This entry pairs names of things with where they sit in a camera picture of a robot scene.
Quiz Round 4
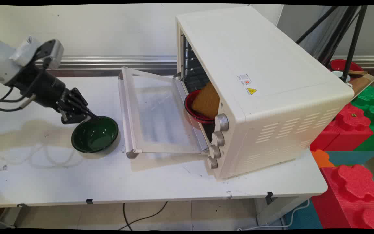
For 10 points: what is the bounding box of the brown toast slice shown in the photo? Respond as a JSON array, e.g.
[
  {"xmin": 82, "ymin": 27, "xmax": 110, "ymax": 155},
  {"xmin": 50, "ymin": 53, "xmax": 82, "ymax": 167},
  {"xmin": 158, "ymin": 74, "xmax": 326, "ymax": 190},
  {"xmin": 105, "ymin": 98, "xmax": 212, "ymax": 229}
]
[{"xmin": 191, "ymin": 81, "xmax": 221, "ymax": 119}]

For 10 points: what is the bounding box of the cream toaster oven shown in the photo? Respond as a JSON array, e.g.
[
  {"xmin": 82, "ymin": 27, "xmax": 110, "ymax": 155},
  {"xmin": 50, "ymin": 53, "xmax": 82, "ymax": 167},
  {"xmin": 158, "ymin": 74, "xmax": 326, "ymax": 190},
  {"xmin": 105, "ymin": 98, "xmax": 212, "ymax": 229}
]
[{"xmin": 175, "ymin": 6, "xmax": 355, "ymax": 181}]

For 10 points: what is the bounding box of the red bowl with white cup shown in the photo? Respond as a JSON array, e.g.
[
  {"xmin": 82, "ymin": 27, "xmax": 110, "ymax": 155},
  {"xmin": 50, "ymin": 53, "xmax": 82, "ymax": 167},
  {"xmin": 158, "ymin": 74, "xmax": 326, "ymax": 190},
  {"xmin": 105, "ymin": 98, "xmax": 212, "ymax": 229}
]
[{"xmin": 330, "ymin": 59, "xmax": 364, "ymax": 82}]

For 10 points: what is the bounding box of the teal foam block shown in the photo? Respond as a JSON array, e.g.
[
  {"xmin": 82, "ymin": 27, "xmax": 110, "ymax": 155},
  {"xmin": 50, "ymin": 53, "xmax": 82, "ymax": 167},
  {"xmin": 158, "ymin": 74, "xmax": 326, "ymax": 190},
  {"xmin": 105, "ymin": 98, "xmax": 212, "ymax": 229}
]
[{"xmin": 325, "ymin": 150, "xmax": 374, "ymax": 167}]

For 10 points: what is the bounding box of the dark green bowl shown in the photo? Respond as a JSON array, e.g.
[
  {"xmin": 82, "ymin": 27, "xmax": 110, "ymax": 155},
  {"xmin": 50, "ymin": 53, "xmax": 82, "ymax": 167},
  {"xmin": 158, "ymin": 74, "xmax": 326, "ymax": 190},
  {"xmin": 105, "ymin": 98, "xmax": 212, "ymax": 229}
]
[{"xmin": 71, "ymin": 116, "xmax": 119, "ymax": 153}]

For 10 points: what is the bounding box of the orange foam block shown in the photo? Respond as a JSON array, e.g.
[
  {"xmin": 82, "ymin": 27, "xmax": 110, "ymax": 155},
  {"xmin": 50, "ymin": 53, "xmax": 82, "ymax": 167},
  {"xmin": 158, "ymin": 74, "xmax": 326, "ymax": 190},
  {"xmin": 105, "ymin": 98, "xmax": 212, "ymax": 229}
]
[{"xmin": 310, "ymin": 149, "xmax": 335, "ymax": 168}]

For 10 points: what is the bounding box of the large red foam block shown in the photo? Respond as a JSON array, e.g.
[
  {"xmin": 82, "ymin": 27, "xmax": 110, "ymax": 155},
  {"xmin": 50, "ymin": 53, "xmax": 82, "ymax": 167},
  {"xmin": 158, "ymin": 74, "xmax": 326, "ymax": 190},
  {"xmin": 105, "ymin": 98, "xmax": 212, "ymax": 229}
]
[{"xmin": 310, "ymin": 164, "xmax": 374, "ymax": 230}]

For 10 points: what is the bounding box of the black floor cable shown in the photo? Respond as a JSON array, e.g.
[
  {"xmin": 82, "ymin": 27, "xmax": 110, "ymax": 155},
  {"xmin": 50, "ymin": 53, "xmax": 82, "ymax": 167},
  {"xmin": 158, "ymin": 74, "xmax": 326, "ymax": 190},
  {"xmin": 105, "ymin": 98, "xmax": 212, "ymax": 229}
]
[{"xmin": 118, "ymin": 201, "xmax": 168, "ymax": 231}]

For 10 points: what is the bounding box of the green foam block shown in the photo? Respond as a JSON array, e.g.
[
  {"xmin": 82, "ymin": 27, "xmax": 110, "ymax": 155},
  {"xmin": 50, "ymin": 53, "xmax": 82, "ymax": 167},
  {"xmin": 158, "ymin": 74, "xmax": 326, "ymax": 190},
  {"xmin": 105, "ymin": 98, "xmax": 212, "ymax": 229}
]
[{"xmin": 350, "ymin": 85, "xmax": 374, "ymax": 151}]

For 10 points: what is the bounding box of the white floor cable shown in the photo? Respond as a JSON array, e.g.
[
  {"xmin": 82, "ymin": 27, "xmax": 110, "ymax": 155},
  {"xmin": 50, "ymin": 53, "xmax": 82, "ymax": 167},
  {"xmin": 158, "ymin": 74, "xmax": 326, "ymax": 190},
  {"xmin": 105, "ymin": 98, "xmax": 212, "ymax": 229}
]
[{"xmin": 237, "ymin": 198, "xmax": 311, "ymax": 231}]

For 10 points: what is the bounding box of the wooden tray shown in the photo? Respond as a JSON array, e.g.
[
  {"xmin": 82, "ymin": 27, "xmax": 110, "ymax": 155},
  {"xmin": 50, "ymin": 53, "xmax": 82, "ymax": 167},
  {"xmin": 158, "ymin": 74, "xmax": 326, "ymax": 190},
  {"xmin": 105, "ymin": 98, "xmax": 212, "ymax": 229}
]
[{"xmin": 345, "ymin": 73, "xmax": 374, "ymax": 100}]

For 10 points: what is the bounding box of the black tripod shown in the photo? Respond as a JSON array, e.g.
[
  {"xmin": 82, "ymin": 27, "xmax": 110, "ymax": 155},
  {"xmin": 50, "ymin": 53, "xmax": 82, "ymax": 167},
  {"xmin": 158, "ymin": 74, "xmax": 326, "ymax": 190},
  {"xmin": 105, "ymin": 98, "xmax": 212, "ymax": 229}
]
[{"xmin": 296, "ymin": 5, "xmax": 368, "ymax": 82}]

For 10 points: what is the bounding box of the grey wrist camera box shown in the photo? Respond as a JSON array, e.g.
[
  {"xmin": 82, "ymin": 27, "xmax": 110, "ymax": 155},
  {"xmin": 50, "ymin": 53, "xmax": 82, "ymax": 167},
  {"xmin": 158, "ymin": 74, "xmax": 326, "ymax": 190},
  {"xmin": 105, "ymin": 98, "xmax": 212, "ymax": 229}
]
[{"xmin": 10, "ymin": 36, "xmax": 65, "ymax": 70}]

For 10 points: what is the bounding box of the aluminium wall rail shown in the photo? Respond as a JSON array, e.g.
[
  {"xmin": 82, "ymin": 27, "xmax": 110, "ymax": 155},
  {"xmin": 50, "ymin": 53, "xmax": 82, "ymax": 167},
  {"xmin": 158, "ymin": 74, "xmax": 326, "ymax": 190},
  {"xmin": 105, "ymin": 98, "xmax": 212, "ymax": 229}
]
[{"xmin": 34, "ymin": 55, "xmax": 374, "ymax": 69}]

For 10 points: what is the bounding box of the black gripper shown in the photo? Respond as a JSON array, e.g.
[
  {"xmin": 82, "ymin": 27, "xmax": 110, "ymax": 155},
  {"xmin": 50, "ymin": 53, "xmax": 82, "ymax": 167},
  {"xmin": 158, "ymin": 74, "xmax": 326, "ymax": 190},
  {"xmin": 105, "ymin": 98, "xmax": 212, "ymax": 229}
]
[{"xmin": 6, "ymin": 63, "xmax": 100, "ymax": 124}]

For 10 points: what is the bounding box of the glass oven door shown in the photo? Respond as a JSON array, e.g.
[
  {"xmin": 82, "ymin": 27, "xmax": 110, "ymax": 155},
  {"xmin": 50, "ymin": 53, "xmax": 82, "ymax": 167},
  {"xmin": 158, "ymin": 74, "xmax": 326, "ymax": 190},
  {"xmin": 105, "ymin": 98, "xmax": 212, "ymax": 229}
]
[{"xmin": 118, "ymin": 67, "xmax": 211, "ymax": 159}]

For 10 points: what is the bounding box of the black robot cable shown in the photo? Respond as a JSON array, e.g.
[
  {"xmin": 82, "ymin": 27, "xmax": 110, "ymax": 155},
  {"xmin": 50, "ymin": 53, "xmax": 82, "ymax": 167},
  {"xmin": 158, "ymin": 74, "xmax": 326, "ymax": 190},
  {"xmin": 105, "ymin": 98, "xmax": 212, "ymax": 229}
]
[{"xmin": 0, "ymin": 58, "xmax": 49, "ymax": 112}]

